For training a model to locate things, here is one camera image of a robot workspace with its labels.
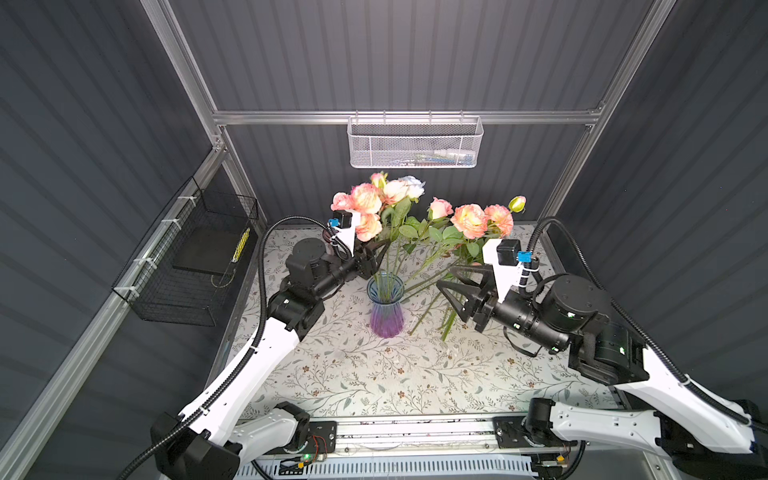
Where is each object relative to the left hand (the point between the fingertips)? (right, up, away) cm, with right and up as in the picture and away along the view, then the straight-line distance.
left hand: (382, 236), depth 66 cm
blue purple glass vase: (+1, -14, +14) cm, 20 cm away
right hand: (+12, -8, -15) cm, 21 cm away
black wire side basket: (-49, -9, +6) cm, 50 cm away
